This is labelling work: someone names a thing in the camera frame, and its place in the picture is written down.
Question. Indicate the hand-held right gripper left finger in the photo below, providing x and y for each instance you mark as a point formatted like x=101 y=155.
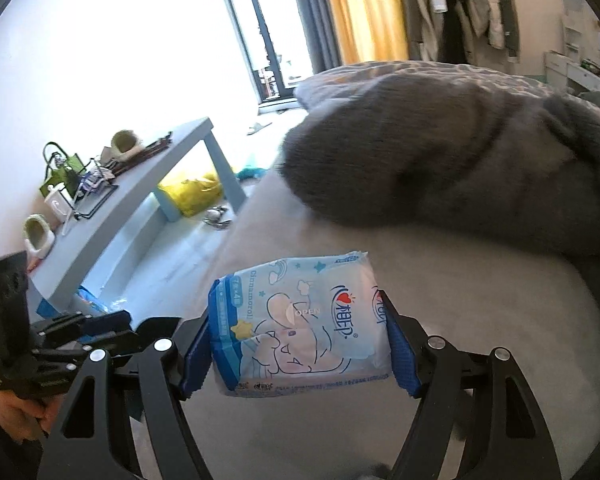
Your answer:
x=197 y=360

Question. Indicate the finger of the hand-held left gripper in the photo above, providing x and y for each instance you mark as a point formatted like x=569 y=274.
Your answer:
x=110 y=345
x=105 y=322

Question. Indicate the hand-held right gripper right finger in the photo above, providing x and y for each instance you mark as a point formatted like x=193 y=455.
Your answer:
x=405 y=360

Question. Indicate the blue white tissue packet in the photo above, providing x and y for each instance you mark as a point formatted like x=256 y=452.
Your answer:
x=300 y=320

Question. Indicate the person's left hand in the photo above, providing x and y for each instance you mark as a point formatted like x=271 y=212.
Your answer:
x=20 y=412

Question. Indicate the blue printed bag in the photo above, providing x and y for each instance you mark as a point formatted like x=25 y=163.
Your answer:
x=95 y=302

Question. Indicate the green white fuzzy slipper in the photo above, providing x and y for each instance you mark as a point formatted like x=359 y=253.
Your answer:
x=126 y=142
x=37 y=237

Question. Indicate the grey bed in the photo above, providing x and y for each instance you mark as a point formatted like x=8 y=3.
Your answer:
x=480 y=320

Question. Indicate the white clothes hanger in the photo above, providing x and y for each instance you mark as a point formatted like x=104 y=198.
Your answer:
x=69 y=222

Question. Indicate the light blue low table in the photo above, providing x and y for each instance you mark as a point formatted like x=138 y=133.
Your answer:
x=125 y=215

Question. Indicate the white lidded cup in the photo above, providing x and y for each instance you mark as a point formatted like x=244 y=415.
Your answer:
x=57 y=207

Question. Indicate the blue white printed pouch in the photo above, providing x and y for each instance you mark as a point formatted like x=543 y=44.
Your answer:
x=96 y=180

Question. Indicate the metal key bunch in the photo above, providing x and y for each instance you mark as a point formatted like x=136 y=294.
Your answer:
x=216 y=217

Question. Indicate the green gift bag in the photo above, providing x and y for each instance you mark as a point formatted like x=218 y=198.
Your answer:
x=62 y=177

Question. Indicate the yellow plastic bag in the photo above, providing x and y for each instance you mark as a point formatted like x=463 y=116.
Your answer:
x=192 y=195

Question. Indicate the dark brown sticks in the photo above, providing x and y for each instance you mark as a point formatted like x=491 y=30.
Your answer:
x=150 y=146

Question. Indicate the teal toy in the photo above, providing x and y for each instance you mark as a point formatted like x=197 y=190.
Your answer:
x=247 y=171

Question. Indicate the grey fleece patterned blanket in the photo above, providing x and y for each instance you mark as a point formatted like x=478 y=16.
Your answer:
x=430 y=150

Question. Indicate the flat floor slipper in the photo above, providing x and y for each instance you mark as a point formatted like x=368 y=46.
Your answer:
x=259 y=129

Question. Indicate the white vanity table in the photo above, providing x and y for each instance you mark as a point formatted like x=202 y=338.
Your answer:
x=575 y=72

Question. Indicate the black framed glass door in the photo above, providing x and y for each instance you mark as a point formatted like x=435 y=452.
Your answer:
x=275 y=35

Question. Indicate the beige coat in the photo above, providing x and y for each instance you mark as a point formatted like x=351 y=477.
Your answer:
x=422 y=25

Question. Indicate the black coat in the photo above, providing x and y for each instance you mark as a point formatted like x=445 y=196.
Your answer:
x=455 y=20

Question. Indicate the yellow curtain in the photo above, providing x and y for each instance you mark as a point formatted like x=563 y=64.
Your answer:
x=365 y=10

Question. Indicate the narrow grey curtain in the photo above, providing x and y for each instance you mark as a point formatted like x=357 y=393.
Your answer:
x=405 y=5

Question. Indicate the wide grey curtain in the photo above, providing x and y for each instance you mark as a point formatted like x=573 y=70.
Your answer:
x=312 y=15

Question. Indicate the grey vest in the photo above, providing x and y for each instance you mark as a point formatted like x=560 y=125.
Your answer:
x=505 y=15

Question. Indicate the cream jacket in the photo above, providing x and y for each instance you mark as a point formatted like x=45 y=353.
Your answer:
x=477 y=5

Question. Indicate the white desk shelf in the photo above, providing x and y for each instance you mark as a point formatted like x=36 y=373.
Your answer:
x=577 y=30

